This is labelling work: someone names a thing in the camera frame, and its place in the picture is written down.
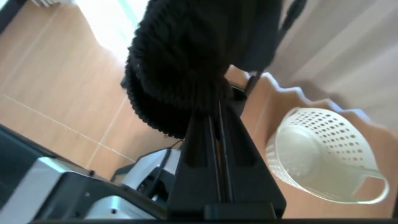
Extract black garment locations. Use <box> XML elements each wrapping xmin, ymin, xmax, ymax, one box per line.
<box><xmin>120</xmin><ymin>0</ymin><xmax>284</xmax><ymax>139</ymax></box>

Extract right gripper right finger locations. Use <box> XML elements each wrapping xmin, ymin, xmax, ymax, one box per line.
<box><xmin>217</xmin><ymin>100</ymin><xmax>287</xmax><ymax>218</ymax></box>

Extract window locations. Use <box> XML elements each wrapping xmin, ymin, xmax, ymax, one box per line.
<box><xmin>74</xmin><ymin>0</ymin><xmax>150</xmax><ymax>38</ymax></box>

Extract black clothes rack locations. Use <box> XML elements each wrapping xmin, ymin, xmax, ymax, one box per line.
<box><xmin>229</xmin><ymin>0</ymin><xmax>308</xmax><ymax>102</ymax></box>

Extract white laundry basket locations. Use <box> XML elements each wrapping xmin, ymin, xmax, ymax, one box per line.
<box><xmin>265</xmin><ymin>107</ymin><xmax>390</xmax><ymax>205</ymax></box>

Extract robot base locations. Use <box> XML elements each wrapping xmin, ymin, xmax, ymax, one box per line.
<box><xmin>0</xmin><ymin>123</ymin><xmax>183</xmax><ymax>220</ymax></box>

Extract beige curtain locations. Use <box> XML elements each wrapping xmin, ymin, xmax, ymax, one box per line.
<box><xmin>267</xmin><ymin>0</ymin><xmax>398</xmax><ymax>131</ymax></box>

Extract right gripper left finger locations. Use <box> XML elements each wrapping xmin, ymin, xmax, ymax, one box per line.
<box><xmin>167</xmin><ymin>113</ymin><xmax>223</xmax><ymax>218</ymax></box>

